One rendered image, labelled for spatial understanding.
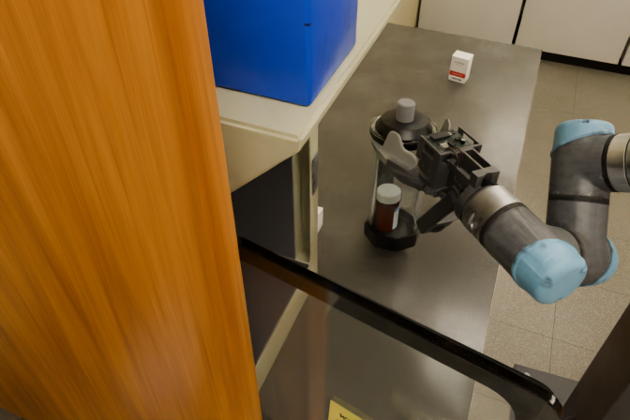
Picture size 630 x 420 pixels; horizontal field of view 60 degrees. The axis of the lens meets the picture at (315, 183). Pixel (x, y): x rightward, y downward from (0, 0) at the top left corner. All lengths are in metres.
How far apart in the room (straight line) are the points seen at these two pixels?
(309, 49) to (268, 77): 0.04
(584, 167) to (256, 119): 0.51
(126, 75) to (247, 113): 0.12
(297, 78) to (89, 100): 0.14
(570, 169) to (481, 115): 0.67
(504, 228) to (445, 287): 0.33
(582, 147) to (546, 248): 0.16
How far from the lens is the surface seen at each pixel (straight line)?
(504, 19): 3.68
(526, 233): 0.70
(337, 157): 1.24
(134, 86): 0.28
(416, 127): 0.87
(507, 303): 2.25
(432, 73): 1.58
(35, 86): 0.33
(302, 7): 0.35
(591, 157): 0.78
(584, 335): 2.27
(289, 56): 0.37
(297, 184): 0.83
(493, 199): 0.73
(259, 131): 0.37
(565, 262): 0.68
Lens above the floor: 1.72
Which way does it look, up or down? 42 degrees down
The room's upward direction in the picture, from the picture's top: straight up
